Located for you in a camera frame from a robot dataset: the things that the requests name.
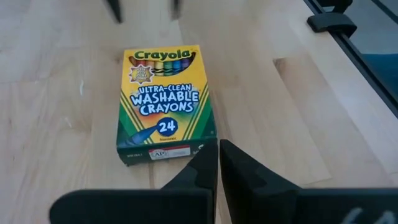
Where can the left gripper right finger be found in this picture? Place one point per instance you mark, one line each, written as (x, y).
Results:
(264, 202)

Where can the black table edge bracket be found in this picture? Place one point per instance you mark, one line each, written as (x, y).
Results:
(331, 24)

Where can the black aluminium table frame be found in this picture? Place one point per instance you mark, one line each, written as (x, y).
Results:
(373, 72)

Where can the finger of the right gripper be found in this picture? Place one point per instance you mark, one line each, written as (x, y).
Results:
(115, 10)
(176, 8)

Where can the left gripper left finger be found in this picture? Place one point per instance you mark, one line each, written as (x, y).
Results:
(186, 202)

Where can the yellow green crayon box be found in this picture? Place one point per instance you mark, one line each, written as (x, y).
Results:
(161, 99)

